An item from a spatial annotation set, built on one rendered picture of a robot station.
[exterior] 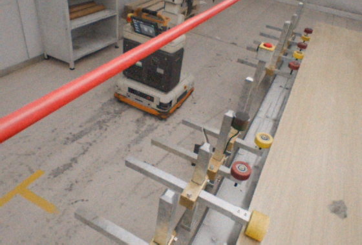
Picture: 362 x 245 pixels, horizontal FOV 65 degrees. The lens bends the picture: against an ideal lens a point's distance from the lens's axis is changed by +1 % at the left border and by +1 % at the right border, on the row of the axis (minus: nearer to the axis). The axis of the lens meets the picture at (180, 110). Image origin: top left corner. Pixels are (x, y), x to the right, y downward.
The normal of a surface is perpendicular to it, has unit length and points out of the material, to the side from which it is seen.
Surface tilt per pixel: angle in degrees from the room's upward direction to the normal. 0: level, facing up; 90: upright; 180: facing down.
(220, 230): 0
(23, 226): 0
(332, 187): 0
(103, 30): 90
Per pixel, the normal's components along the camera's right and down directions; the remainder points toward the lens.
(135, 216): 0.12, -0.81
